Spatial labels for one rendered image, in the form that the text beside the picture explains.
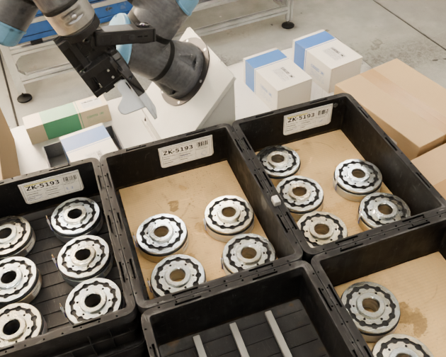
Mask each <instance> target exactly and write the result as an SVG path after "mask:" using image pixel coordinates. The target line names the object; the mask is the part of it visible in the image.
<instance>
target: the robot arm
mask: <svg viewBox="0 0 446 357"><path fill-rule="evenodd" d="M127 1H128V2H130V3H131V4H132V5H133V7H132V9H131V10H130V12H129V13H128V14H125V13H118V14H117V15H115V16H114V17H113V19H112V20H111V22H110V23H109V25H103V26H99V24H100V20H99V18H98V17H97V15H96V14H95V11H94V9H93V7H92V6H91V5H90V3H89V2H88V0H0V45H3V46H7V47H13V46H16V45H17V44H18V43H19V41H20V40H21V38H22V37H23V35H24V34H26V33H27V32H26V31H27V29H28V27H29V25H30V24H31V22H32V21H33V19H34V17H35V15H36V13H37V12H38V10H39V9H40V11H41V12H42V14H43V15H44V17H45V18H46V19H47V21H48V22H49V23H50V25H51V26H52V27H53V28H54V30H55V31H56V32H57V34H58V35H59V36H58V37H56V38H55V39H54V40H53V41H54V42H55V44H56V45H57V47H58V48H59V49H60V50H61V52H62V53H63V54H64V56H65V57H66V58H67V59H68V61H69V62H70V64H71V65H72V66H73V68H75V70H76V71H77V73H78V74H79V76H80V77H81V78H82V79H83V80H84V82H85V83H86V85H87V86H88V87H89V88H90V90H91V91H92V92H93V94H94V95H95V96H96V98H98V97H99V96H101V95H102V94H104V93H105V92H106V93H108V92H109V91H110V90H111V89H113V88H114V87H115V86H114V84H116V83H118V91H119V92H120V93H121V94H122V99H121V101H120V103H119V105H118V110H119V112H120V113H121V114H123V115H127V114H129V113H133V112H135V111H138V110H140V109H143V108H146V109H147V110H148V111H149V113H150V114H151V116H152V117H153V118H154V119H157V114H156V106H155V105H154V104H153V102H152V101H151V99H150V97H149V96H148V95H147V93H146V92H145V90H144V89H143V88H142V86H141V84H140V83H139V82H138V80H137V79H136V77H135V76H134V74H133V73H135V74H137V75H140V76H141V77H144V78H145V79H148V80H150V81H152V82H154V83H155V84H156V85H157V86H158V87H159V88H160V89H161V90H162V91H163V92H164V93H165V94H166V95H167V96H170V97H172V98H182V97H184V96H185V95H187V94H188V93H189V92H190V91H191V90H192V89H193V88H194V86H195V85H196V84H197V82H198V79H199V78H200V75H201V72H202V66H203V55H202V51H201V49H200V48H199V47H198V46H197V45H194V44H192V43H191V42H185V41H179V40H172V38H173V37H174V35H175V34H176V33H177V32H178V30H179V29H180V28H181V26H182V25H183V24H184V23H185V21H186V20H187V18H188V17H189V16H191V14H192V12H193V10H194V8H195V7H196V6H197V4H198V2H199V0H127ZM80 71H81V72H80ZM132 72H133V73H132ZM130 89H132V90H133V91H134V92H132V91H131V90H130Z"/></svg>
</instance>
